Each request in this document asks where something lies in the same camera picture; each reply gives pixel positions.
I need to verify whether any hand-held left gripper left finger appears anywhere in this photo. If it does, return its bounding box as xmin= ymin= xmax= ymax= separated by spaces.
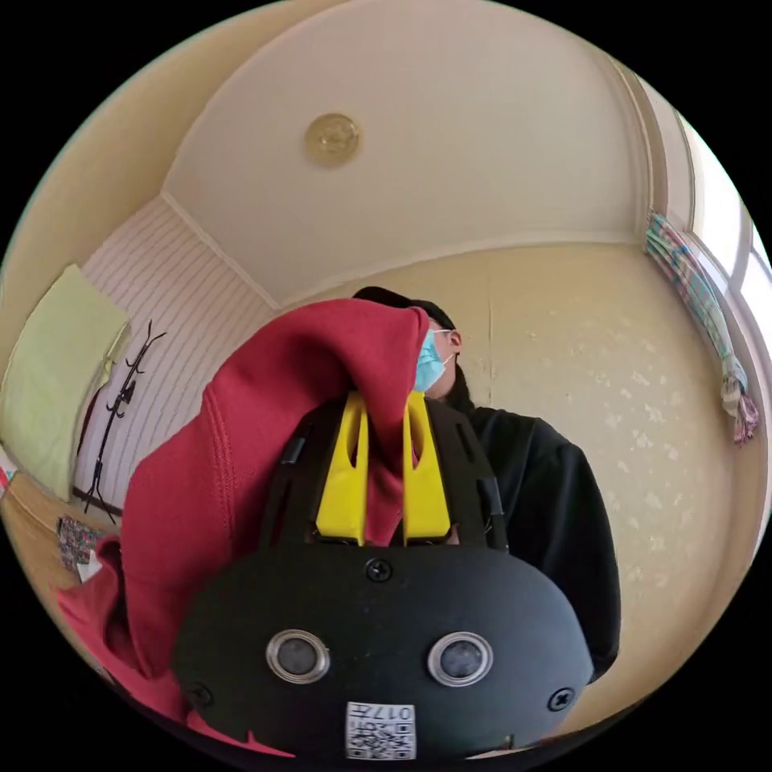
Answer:
xmin=315 ymin=390 xmax=370 ymax=547

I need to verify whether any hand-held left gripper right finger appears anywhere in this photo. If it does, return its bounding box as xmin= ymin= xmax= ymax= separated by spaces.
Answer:
xmin=402 ymin=390 xmax=451 ymax=546

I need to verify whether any red long sleeve sweater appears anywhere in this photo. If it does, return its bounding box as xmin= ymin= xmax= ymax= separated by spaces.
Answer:
xmin=55 ymin=298 xmax=430 ymax=758

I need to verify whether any person's body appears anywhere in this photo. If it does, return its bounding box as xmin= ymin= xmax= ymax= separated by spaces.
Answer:
xmin=352 ymin=286 xmax=622 ymax=686

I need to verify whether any black coat stand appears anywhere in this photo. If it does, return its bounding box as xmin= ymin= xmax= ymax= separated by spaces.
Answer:
xmin=83 ymin=319 xmax=167 ymax=524

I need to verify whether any light green door curtain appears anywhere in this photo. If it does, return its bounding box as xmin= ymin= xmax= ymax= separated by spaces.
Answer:
xmin=0 ymin=263 xmax=131 ymax=503

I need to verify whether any bed with woven mat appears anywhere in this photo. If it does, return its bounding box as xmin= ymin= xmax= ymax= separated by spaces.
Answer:
xmin=0 ymin=470 xmax=121 ymax=610

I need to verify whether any checked curtain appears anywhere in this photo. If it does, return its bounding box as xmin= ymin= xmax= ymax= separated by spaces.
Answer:
xmin=643 ymin=207 xmax=761 ymax=446

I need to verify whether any round ceiling lamp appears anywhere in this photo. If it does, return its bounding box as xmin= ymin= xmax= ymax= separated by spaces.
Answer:
xmin=303 ymin=112 xmax=365 ymax=169

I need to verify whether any window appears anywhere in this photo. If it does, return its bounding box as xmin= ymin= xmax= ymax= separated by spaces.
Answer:
xmin=674 ymin=108 xmax=772 ymax=314

